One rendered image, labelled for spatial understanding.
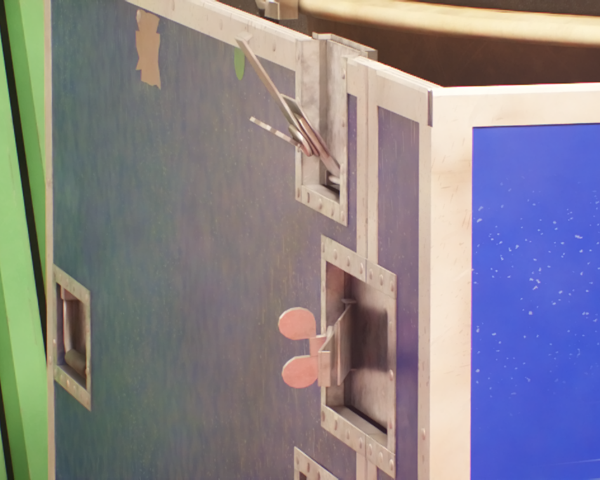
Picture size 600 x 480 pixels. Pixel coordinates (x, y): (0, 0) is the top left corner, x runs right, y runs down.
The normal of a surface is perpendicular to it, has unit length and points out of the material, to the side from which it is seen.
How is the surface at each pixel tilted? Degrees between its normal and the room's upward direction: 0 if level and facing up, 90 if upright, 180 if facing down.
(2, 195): 76
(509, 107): 90
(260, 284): 90
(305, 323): 115
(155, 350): 90
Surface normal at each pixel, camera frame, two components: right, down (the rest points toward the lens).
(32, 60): 0.57, -0.12
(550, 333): 0.26, 0.15
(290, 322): 0.12, 0.56
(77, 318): -0.97, 0.04
